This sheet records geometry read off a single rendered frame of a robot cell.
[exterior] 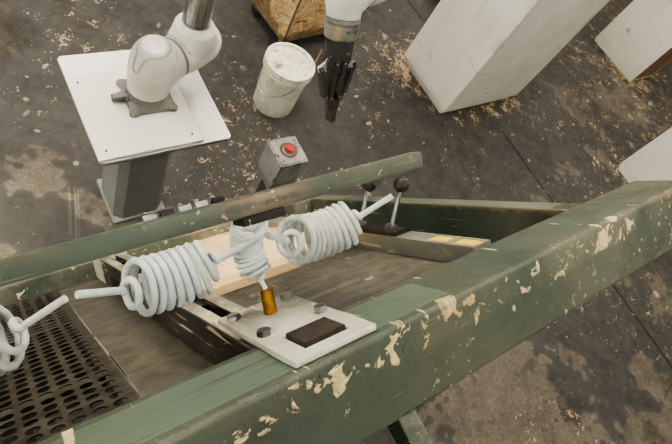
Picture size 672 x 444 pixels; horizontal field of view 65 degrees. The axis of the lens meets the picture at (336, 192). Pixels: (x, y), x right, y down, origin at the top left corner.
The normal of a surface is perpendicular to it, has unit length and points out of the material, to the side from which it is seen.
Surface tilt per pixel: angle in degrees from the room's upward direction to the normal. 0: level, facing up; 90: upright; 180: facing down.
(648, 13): 90
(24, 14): 0
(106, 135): 1
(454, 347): 32
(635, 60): 90
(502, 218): 90
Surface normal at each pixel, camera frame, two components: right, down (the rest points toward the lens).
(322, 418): 0.57, 0.01
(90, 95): 0.37, -0.52
